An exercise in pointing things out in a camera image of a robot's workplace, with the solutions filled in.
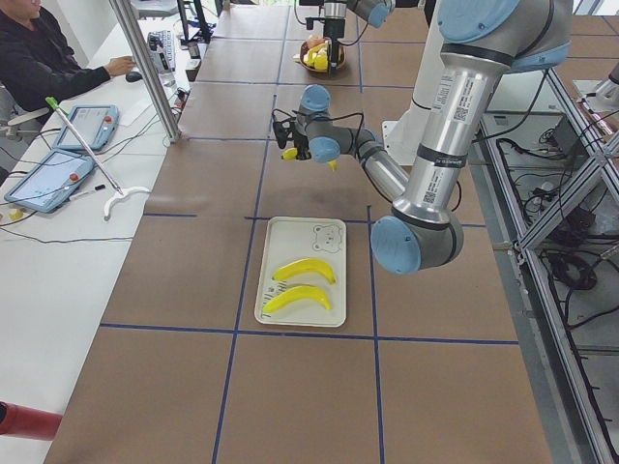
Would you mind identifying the black marker pen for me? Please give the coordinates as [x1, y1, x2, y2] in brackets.
[69, 184, 106, 201]

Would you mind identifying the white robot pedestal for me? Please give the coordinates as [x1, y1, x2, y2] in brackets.
[382, 0, 444, 166]

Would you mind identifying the red cylinder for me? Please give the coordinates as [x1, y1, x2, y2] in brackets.
[1, 401, 63, 441]

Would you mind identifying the black computer mouse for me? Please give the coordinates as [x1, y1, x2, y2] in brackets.
[125, 71, 142, 83]

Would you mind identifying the white bear tray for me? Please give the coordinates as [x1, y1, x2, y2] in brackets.
[254, 217, 347, 328]

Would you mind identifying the aluminium frame post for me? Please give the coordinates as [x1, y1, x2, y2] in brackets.
[109, 0, 181, 143]

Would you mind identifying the yellow star fruit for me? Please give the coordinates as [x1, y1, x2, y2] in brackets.
[312, 54, 327, 73]

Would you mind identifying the far teach pendant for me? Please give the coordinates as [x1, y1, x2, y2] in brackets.
[53, 104, 119, 153]

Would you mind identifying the yellow banana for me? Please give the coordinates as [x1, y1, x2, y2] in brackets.
[262, 285, 332, 314]
[280, 148, 338, 172]
[272, 258, 336, 284]
[303, 43, 327, 67]

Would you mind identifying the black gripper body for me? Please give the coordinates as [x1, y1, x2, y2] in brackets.
[323, 15, 345, 45]
[292, 128, 310, 154]

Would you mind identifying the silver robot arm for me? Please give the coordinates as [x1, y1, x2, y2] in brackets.
[293, 1, 573, 275]
[323, 0, 396, 74]

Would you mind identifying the brown wicker basket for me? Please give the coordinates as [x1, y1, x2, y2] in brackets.
[295, 40, 331, 73]

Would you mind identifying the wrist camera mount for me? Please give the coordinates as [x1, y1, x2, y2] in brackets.
[271, 108, 296, 149]
[305, 16, 325, 30]

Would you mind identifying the near teach pendant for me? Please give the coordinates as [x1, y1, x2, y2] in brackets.
[4, 149, 95, 214]

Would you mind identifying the long reach stick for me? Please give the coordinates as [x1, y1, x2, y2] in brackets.
[45, 97, 151, 221]

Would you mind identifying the teach pendant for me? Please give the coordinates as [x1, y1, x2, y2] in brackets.
[53, 104, 119, 153]
[4, 149, 95, 214]

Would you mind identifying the seated person in black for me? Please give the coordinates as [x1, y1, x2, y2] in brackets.
[1, 1, 135, 112]

